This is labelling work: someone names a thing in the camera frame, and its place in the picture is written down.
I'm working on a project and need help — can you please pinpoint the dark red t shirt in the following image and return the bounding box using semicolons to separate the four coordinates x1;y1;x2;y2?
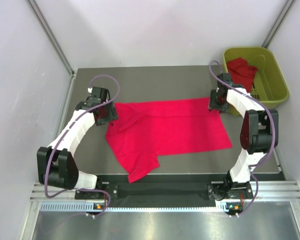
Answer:
226;57;258;93

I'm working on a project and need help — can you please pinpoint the bright pink t shirt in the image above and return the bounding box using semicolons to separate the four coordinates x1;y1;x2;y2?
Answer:
105;97;232;183

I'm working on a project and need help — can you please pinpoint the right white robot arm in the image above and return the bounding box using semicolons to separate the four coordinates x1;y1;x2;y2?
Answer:
207;72;279;201

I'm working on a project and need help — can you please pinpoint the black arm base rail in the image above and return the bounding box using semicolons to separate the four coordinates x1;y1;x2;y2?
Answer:
74;174;253;207

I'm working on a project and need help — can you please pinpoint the olive green plastic basket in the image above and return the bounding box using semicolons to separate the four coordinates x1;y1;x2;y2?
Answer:
223;46;289;109

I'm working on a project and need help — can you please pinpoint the grey aluminium front rail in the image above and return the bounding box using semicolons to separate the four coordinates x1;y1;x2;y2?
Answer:
29;181;300;202

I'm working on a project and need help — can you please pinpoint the left aluminium frame post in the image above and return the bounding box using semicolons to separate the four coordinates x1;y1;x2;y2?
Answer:
25;0;75;76

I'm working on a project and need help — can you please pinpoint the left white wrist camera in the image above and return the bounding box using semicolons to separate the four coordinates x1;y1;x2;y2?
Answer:
87;87;93;94

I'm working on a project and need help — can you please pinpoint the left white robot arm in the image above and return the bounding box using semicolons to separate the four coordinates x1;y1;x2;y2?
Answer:
36;87;118;199

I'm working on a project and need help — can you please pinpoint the aluminium frame post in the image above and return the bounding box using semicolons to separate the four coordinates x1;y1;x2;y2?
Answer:
25;0;75;76
261;0;297;49

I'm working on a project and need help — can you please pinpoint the slotted grey cable duct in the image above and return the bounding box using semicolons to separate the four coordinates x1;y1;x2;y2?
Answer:
39;201;245;213

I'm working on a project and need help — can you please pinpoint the right aluminium frame post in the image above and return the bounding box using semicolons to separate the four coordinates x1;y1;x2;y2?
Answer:
261;0;297;49

